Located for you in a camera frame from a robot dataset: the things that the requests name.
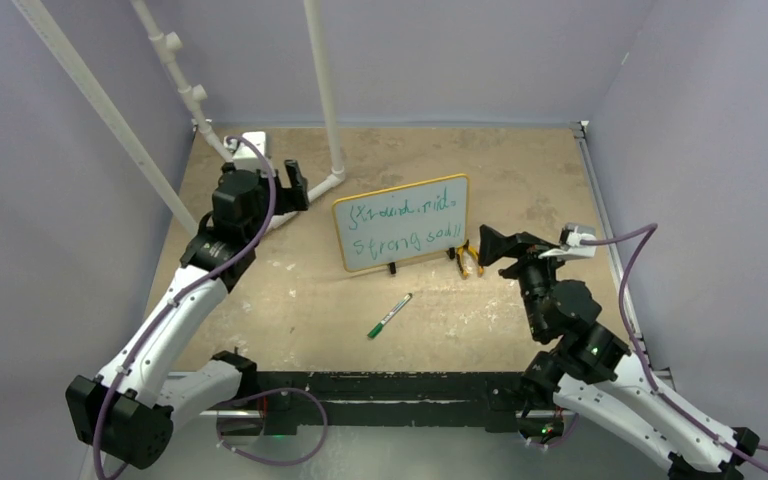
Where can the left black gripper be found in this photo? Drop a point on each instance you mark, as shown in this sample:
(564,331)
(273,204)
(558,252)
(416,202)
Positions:
(294,198)

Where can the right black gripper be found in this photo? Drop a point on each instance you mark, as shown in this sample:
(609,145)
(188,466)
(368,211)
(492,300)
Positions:
(493,245)

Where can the yellow framed whiteboard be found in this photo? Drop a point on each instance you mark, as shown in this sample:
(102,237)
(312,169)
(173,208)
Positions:
(400,223)

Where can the green whiteboard marker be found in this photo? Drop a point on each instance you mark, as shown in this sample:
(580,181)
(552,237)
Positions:
(396,309)

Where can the green marker cap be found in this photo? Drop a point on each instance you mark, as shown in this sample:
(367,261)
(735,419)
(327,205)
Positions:
(375,331)

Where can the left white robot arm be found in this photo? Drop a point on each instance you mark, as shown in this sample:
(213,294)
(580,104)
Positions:
(129,410)

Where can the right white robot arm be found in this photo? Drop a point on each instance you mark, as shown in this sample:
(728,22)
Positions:
(593,373)

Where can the yellow handled pliers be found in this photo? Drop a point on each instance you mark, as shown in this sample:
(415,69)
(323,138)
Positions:
(462,254)

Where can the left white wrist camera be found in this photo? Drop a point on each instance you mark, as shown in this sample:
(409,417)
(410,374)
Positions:
(244,158)

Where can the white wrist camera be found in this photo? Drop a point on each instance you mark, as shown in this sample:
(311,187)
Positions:
(574,243)
(244,158)

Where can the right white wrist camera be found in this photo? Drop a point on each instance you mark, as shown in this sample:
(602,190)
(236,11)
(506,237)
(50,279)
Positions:
(574,243)

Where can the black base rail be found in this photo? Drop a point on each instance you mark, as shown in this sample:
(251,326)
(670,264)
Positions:
(494,401)

